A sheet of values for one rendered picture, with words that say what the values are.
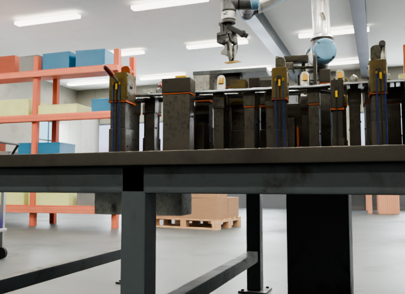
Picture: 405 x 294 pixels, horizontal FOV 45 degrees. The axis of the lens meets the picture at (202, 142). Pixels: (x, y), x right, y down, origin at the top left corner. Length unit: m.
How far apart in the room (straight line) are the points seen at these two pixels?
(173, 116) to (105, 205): 0.45
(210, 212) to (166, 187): 5.16
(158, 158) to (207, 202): 5.22
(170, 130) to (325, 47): 0.96
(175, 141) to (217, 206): 4.65
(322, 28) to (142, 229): 1.52
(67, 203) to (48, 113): 1.36
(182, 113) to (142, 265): 0.72
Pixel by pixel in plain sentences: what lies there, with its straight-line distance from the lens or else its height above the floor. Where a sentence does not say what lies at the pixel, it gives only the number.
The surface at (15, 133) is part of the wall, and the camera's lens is 12.67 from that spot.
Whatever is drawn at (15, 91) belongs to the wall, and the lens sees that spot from 12.78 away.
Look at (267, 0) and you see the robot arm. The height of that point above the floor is 1.57.
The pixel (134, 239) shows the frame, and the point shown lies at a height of 0.45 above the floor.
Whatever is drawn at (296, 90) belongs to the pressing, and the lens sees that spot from 2.10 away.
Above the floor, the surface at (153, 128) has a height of 0.85.
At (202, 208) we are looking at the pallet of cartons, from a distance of 6.61.
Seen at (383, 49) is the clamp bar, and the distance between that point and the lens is 2.29.
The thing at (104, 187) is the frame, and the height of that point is 0.60.
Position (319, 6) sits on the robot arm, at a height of 1.49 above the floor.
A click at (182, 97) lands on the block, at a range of 1.95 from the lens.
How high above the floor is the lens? 0.61
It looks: 5 degrees up
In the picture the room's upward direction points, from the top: straight up
